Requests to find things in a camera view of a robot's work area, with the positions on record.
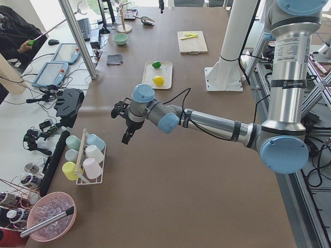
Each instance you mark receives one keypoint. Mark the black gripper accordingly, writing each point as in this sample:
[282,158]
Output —
[133,124]

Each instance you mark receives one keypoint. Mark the yellow lemon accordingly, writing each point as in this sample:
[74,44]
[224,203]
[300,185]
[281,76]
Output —
[159,80]

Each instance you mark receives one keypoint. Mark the green lime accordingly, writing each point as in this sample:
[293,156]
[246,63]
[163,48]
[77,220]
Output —
[156,65]

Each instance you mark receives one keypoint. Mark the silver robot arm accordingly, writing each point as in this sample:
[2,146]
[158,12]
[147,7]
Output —
[226,103]

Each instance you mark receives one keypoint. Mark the beige rabbit tray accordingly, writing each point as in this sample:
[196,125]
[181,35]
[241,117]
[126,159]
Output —
[165,71]

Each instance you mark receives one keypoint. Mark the blue cup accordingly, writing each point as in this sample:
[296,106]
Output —
[93,139]

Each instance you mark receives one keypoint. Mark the grey cloth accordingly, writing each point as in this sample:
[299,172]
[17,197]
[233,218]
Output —
[114,59]

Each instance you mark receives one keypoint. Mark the white cup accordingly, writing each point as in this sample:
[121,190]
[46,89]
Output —
[92,151]

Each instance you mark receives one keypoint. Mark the green cup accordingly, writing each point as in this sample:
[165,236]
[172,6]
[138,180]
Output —
[73,142]

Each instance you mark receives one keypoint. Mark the green bowl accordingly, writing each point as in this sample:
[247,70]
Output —
[120,38]

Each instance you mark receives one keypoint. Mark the white cup rack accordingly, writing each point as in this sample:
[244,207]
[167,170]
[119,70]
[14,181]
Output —
[83,179]

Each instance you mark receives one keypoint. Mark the pink cup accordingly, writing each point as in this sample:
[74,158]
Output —
[92,168]

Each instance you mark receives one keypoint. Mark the blue teach pendant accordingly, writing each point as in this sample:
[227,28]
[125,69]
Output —
[67,53]
[52,73]

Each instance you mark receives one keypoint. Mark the wooden mug tree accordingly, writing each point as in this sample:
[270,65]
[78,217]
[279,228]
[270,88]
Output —
[123,28]

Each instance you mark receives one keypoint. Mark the yellow cup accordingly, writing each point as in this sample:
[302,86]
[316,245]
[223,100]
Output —
[68,169]

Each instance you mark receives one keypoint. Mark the black keyboard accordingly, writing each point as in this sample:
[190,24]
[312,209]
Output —
[85,28]

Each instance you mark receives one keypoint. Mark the metal scoop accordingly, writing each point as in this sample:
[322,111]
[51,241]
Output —
[145,20]

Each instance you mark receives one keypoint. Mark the wooden cutting board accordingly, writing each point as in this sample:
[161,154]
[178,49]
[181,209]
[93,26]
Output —
[192,46]

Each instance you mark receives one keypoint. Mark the yellow plastic knife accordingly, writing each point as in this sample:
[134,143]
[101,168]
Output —
[188,37]

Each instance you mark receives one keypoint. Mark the white pillar base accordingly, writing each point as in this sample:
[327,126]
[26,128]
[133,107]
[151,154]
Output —
[225,74]

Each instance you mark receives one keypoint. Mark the metal tongs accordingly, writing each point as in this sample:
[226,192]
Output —
[48,222]

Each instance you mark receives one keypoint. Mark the pink bowl of ice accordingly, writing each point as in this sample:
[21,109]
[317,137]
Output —
[46,208]

